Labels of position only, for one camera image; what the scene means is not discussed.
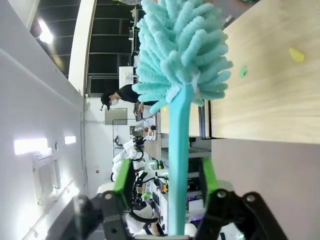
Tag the yellow paper scrap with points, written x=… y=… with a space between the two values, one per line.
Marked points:
x=297 y=55

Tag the white ceiling air conditioner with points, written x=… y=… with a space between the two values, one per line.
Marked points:
x=46 y=175

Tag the wooden shelf unit black frame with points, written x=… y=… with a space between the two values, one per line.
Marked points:
x=165 y=122
x=270 y=105

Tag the long ceiling light panel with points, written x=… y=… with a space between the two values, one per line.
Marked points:
x=31 y=146

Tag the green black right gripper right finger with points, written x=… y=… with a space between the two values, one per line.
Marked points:
x=208 y=180

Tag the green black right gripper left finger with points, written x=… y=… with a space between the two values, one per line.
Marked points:
x=122 y=185

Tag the small white background robot arm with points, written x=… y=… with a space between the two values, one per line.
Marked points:
x=125 y=152

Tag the grey wall board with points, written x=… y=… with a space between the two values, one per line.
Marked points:
x=116 y=116

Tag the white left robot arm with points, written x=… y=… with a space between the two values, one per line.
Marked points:
x=140 y=220

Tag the aluminium profile frame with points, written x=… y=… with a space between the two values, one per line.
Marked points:
x=197 y=150

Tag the person with black cap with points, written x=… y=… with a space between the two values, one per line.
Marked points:
x=125 y=93

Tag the round bright ceiling lamp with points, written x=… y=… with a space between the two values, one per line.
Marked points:
x=45 y=34

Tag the teal microfibre duster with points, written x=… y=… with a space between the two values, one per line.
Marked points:
x=178 y=150

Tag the green paper scrap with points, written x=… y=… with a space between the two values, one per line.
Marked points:
x=243 y=71

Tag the small ceiling light panel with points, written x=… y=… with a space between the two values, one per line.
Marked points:
x=70 y=140

